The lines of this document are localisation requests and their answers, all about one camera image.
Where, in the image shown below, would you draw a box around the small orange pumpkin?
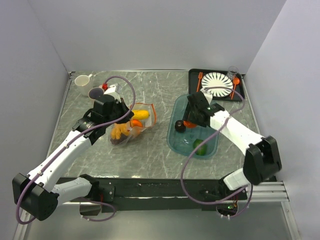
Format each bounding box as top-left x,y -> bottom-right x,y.
183,120 -> 197,129

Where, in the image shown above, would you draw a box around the orange dried fruit pieces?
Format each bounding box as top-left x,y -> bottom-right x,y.
110,122 -> 131,140

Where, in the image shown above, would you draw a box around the orange tangerine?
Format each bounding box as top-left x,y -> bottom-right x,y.
130,119 -> 144,128

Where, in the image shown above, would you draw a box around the yellow corn cob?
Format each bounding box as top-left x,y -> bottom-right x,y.
132,109 -> 150,120

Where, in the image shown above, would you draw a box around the red grape bunch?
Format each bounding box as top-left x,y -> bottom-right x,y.
110,136 -> 127,145

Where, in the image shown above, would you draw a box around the clear zip top bag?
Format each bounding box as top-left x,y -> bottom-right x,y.
110,102 -> 157,145

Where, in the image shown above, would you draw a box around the green avocado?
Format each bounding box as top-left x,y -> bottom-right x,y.
192,138 -> 208,156

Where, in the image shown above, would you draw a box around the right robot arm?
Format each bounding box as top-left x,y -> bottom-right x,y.
183,91 -> 282,199

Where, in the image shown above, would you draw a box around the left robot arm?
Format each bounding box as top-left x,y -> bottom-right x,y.
12,93 -> 134,225

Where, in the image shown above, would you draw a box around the teal transparent food tray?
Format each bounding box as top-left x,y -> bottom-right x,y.
166,94 -> 219,159

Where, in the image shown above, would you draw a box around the beige mug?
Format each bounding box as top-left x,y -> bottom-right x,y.
88,87 -> 105,101

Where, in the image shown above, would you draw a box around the black serving tray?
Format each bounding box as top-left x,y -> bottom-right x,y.
188,68 -> 242,102

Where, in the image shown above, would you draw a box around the white striped plate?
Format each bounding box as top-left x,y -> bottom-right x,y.
201,72 -> 233,98

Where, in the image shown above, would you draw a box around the white mug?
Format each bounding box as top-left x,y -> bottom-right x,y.
74,74 -> 93,97

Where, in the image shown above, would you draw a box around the orange plastic fork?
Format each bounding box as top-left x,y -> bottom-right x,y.
196,72 -> 203,92

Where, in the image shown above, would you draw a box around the orange plastic spoon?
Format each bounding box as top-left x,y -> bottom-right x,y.
230,77 -> 240,100

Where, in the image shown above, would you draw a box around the clear drinking glass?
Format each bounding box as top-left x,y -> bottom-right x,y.
226,66 -> 239,81

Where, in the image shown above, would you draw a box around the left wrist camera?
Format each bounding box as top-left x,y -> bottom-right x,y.
103,83 -> 122,98

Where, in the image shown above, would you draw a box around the black base frame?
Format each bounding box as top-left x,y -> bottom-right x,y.
68,174 -> 251,216

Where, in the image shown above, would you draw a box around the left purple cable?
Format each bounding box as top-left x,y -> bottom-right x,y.
15,75 -> 137,224

